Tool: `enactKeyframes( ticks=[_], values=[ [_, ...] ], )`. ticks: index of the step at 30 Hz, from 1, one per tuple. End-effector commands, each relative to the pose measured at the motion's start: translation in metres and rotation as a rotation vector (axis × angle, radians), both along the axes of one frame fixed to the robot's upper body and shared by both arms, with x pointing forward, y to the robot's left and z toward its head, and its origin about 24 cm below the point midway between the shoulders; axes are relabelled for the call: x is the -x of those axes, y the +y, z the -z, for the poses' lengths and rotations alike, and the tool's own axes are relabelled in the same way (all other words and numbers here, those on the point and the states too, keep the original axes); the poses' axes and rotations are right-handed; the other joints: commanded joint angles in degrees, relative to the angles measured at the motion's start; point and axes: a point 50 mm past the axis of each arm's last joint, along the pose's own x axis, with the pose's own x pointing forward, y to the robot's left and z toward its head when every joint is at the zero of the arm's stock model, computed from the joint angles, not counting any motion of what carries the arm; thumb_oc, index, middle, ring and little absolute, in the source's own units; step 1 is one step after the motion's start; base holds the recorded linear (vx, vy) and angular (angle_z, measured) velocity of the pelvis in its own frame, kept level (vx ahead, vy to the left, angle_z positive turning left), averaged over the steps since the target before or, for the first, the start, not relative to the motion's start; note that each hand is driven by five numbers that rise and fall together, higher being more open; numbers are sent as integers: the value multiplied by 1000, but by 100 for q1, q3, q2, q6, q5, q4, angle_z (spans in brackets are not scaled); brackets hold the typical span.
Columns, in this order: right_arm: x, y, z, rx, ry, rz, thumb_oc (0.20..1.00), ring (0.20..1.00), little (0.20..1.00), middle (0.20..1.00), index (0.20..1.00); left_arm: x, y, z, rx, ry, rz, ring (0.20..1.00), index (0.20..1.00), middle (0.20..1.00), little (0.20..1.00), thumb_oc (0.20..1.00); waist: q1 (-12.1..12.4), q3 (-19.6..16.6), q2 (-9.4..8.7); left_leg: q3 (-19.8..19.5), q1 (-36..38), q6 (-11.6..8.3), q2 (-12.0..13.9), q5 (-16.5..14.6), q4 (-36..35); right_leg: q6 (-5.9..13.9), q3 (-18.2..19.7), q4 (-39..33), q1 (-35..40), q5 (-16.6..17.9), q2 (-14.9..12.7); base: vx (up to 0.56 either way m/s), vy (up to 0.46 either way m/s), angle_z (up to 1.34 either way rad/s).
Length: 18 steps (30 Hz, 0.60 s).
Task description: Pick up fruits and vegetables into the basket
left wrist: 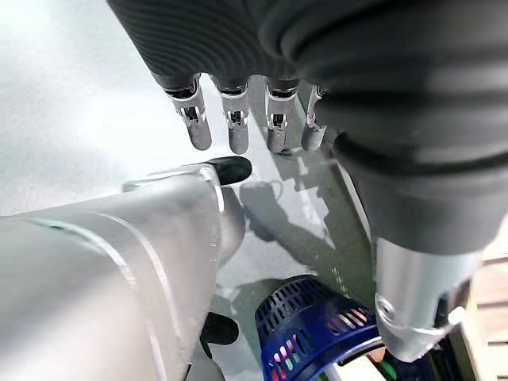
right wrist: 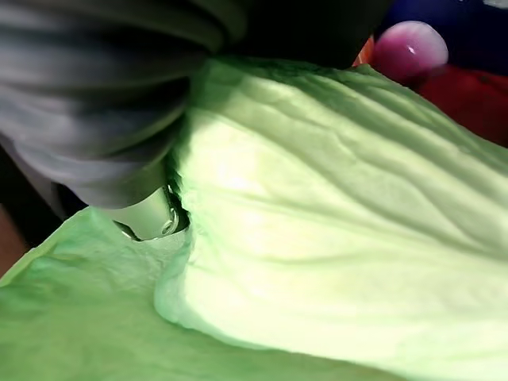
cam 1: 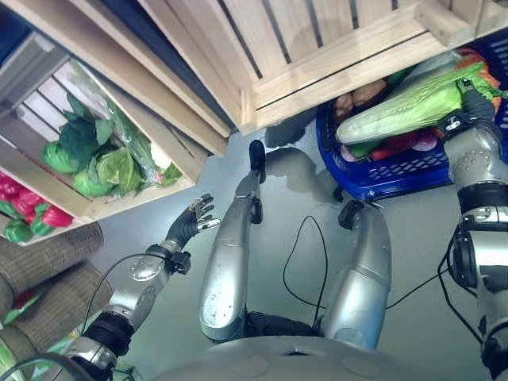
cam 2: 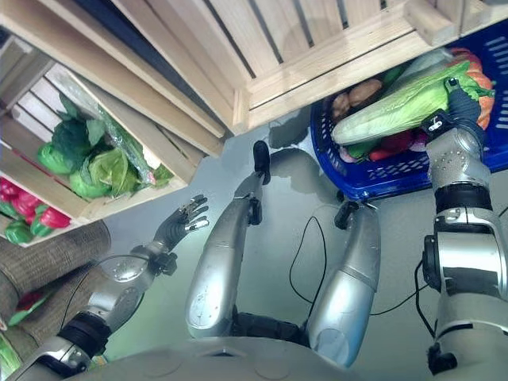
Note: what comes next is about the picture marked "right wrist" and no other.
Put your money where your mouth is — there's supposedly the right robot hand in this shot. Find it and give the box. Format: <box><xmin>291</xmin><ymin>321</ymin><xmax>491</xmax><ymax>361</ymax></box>
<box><xmin>0</xmin><ymin>0</ymin><xmax>378</xmax><ymax>242</ymax></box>

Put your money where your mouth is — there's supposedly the dark blue basket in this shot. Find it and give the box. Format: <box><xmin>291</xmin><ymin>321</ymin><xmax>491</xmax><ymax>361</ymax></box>
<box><xmin>375</xmin><ymin>0</ymin><xmax>508</xmax><ymax>79</ymax></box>

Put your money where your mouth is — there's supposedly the purple onion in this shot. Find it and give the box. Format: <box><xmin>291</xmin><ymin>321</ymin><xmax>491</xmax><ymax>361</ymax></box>
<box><xmin>372</xmin><ymin>20</ymin><xmax>449</xmax><ymax>80</ymax></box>

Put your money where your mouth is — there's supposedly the red tomato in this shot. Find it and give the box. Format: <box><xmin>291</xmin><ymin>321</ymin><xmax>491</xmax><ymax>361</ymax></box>
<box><xmin>404</xmin><ymin>65</ymin><xmax>508</xmax><ymax>148</ymax></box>

